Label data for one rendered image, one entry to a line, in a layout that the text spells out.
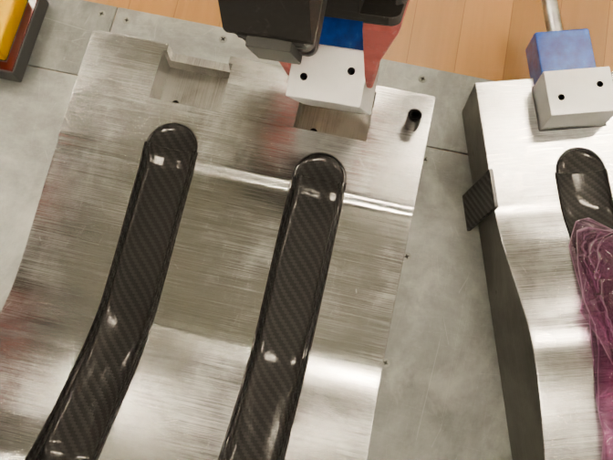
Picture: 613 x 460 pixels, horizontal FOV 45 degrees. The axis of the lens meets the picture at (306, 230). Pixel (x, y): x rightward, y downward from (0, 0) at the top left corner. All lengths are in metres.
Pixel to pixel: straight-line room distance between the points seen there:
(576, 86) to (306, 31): 0.30
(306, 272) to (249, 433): 0.12
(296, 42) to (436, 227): 0.30
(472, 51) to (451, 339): 0.25
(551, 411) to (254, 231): 0.23
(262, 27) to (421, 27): 0.35
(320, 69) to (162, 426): 0.25
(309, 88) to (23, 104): 0.29
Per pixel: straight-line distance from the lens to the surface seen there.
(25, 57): 0.70
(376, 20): 0.42
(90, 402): 0.50
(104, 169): 0.55
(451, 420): 0.60
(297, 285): 0.52
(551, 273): 0.55
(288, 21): 0.34
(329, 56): 0.49
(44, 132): 0.68
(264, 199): 0.53
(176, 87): 0.59
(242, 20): 0.35
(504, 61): 0.69
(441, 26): 0.69
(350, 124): 0.57
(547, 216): 0.58
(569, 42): 0.62
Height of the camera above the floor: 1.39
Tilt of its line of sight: 75 degrees down
